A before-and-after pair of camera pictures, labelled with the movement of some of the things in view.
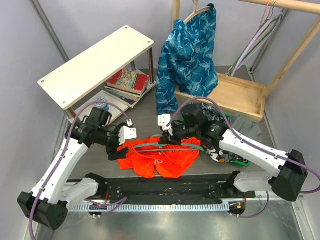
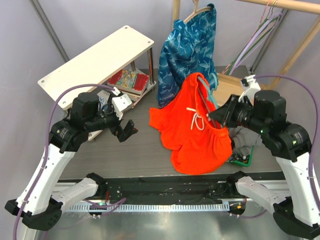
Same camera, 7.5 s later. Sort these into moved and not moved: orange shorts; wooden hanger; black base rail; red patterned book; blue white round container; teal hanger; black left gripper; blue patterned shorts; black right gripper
Moved: black left gripper; black right gripper; orange shorts; teal hanger
Not moved: wooden hanger; black base rail; blue patterned shorts; red patterned book; blue white round container
